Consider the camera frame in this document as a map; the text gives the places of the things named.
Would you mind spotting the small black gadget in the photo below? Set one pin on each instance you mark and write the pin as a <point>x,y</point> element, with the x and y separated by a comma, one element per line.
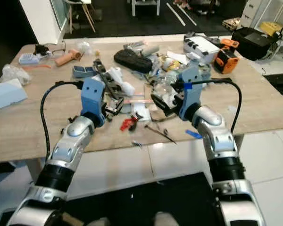
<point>42,49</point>

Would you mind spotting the clear plastic bottle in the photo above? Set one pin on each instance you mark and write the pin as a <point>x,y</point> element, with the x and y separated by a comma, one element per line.
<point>165,82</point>

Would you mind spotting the long black tool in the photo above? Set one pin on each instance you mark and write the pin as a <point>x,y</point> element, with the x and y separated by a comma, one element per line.
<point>104,77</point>

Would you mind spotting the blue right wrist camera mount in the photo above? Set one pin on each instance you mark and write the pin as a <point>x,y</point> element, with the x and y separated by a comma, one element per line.
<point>191,96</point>

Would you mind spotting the white stool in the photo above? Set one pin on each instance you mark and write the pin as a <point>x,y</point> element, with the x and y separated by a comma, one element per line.
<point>145,4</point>

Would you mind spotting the red plastic clip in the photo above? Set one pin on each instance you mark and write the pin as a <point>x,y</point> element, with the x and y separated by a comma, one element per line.
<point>128,123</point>

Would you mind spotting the small clear plastic bag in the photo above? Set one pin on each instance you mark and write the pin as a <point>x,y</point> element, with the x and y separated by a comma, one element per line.
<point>85,46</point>

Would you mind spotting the grey-blue plastic device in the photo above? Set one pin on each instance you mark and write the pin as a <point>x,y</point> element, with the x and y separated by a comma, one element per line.
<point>83,72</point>

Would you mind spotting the black floor mat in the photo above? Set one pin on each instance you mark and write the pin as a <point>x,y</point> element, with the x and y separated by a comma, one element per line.
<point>141,202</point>

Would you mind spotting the crumpled clear plastic bag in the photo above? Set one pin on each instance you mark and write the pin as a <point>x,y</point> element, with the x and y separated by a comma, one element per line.
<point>15,74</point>

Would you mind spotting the orange handheld meter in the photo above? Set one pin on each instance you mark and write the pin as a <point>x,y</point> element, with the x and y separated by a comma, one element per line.
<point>229,44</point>

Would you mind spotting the thin metal tool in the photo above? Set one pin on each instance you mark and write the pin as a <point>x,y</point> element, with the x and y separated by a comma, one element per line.
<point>160,133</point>

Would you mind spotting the small metal piece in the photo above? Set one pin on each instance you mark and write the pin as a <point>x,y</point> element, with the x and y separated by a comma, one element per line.
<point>137,144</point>

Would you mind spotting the wooden table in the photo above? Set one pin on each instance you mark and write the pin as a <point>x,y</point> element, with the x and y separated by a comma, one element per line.
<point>28,132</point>

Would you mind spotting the grey cylinder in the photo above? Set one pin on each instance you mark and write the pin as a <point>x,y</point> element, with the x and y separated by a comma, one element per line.
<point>150,50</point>

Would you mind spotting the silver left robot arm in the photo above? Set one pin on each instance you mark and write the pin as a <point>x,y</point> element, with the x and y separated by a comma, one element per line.
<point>66,150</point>

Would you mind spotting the black carrying case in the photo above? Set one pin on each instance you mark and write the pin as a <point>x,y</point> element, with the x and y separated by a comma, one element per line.
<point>252,43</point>

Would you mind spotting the white paper packet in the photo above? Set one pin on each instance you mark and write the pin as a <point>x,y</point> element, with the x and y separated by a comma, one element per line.
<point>142,110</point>

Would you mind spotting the yellow wrapped item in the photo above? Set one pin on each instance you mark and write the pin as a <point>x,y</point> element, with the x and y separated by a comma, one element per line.
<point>170,65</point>

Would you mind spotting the orange flat strip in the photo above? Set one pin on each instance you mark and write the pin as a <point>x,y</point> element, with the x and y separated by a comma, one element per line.
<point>38,66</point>

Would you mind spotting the wooden-legged chair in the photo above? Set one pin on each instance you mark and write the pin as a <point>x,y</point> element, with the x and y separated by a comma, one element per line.
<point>80,4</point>

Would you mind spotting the black ribbed pad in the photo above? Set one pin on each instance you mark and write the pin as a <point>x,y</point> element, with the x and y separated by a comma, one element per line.
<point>132,61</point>

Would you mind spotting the light blue small device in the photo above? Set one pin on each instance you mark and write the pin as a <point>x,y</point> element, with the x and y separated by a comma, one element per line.
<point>29,59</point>

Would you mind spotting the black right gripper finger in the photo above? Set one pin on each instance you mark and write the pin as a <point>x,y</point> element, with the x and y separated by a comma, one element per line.
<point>177,85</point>
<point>162,106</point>

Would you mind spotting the orange and black battery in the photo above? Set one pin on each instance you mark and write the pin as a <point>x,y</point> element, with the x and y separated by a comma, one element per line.
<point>227,61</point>

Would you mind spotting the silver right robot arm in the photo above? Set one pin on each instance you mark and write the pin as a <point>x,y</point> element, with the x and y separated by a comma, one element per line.
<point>219,136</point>

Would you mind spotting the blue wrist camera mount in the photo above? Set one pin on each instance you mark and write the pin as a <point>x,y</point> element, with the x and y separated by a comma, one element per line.
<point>93,96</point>
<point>191,96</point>

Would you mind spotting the yellow box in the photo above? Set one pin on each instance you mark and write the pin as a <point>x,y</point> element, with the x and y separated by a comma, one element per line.
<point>272,28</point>

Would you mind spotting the blue tape strip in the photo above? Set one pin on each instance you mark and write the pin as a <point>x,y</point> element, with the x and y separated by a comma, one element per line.
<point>194,134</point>

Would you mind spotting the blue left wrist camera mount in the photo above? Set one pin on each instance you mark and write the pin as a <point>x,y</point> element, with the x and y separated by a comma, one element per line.
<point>93,96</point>

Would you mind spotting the white power strip box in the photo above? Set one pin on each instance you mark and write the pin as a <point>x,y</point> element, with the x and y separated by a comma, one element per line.
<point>202,47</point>

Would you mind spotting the white plastic bottle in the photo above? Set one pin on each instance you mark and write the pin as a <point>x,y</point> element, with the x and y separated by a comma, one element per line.
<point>120,80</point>

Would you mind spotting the white shelf unit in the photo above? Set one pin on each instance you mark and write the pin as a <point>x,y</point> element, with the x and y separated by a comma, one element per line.
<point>280,9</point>

